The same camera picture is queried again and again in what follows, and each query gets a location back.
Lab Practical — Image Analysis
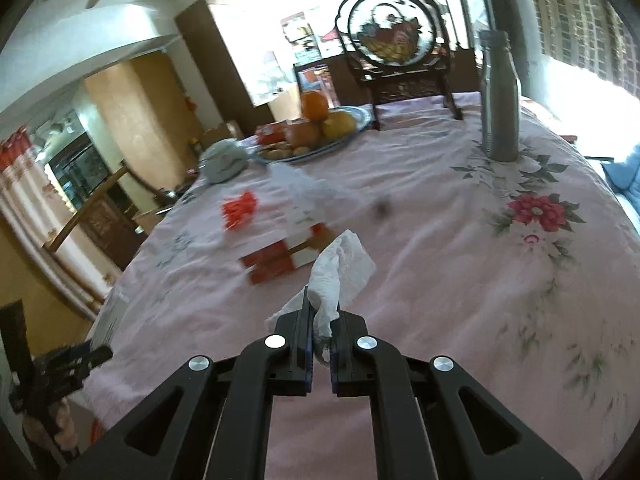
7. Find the colourful wall poster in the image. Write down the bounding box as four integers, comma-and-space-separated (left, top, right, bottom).
280, 9, 321, 63

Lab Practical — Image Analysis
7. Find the person's left hand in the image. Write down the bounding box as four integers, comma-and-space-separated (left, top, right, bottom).
22, 399, 80, 461

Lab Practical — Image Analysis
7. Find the orange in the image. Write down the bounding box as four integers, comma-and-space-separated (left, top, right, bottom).
301, 90, 331, 122

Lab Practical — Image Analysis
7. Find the pale green lidded dish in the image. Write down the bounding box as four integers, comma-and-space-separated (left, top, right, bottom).
198, 138, 249, 184

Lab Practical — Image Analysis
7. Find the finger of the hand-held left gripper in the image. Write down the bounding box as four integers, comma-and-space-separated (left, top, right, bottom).
70, 345, 114, 373

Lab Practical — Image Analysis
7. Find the heap of brown nuts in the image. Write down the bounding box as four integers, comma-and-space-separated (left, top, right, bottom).
262, 144, 312, 162

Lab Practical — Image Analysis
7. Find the red round fruit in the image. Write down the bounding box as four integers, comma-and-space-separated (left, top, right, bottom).
284, 121, 322, 148

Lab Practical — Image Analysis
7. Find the translucent plastic bag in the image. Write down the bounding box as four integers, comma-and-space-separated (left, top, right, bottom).
267, 162, 353, 226

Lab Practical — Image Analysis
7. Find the light wooden chair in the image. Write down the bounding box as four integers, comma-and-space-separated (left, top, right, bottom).
42, 160, 176, 271

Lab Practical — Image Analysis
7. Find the yellow apple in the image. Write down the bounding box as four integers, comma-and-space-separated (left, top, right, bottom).
320, 111, 358, 142

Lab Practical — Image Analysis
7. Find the red snack packet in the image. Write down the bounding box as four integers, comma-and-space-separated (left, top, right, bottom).
255, 122, 288, 147

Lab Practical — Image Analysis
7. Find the pink floral tablecloth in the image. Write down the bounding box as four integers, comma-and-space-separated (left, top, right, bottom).
82, 91, 640, 480

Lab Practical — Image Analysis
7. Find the grey metal bottle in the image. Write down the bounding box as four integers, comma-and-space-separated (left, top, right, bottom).
477, 30, 523, 162

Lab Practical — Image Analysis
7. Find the round decorative table screen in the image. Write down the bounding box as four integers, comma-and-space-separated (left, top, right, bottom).
334, 0, 463, 132

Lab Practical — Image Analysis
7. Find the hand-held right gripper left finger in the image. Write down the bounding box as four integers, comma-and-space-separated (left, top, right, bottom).
59, 285, 317, 480

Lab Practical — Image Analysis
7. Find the blue jacket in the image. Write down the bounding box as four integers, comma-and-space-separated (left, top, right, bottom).
602, 145, 640, 233

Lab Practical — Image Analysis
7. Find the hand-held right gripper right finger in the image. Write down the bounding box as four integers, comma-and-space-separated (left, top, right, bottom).
330, 310, 583, 480

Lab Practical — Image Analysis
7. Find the blue rimmed fruit plate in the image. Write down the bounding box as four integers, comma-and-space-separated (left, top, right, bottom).
252, 106, 373, 165

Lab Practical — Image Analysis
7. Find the white tissue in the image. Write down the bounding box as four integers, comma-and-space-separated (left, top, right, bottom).
265, 230, 377, 366

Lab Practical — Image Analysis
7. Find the black glass cabinet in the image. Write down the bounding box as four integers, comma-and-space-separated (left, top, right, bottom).
47, 145, 111, 211

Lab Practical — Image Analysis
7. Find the flattened red carton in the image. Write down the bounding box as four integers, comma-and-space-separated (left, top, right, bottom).
239, 222, 333, 286

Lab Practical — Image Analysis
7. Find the white and red curtain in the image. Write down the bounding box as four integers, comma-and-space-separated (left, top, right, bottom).
0, 127, 111, 321

